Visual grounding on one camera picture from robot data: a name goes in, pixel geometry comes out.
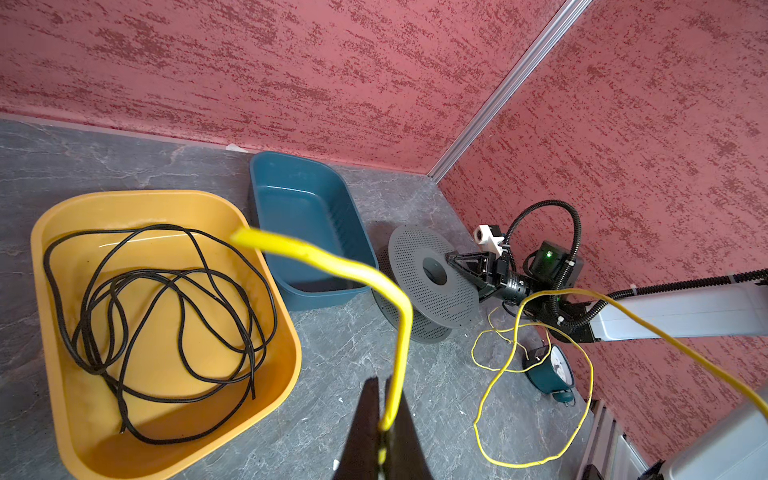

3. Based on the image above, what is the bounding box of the yellow cable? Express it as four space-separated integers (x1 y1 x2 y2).
230 226 768 470

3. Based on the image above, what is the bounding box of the black cable spool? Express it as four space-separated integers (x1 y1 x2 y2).
377 225 479 344

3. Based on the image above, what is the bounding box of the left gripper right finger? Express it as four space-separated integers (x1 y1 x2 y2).
383 393 433 480

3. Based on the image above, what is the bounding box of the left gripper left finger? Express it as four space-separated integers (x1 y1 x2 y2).
333 377 380 480

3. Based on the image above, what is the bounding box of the black cable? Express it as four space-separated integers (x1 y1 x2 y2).
43 224 280 446

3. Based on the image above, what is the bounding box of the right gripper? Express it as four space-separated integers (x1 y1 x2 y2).
446 252 533 303

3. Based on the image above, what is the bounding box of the teal alarm clock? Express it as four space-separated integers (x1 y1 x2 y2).
523 345 575 405

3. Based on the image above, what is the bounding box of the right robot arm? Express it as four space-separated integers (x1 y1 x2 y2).
446 237 767 479

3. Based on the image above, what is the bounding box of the yellow plastic bin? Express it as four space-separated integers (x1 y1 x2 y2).
30 190 302 479

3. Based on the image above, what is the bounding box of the teal plastic bin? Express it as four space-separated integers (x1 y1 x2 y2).
248 152 378 311

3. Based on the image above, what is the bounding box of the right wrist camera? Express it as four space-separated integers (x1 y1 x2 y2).
473 224 505 256

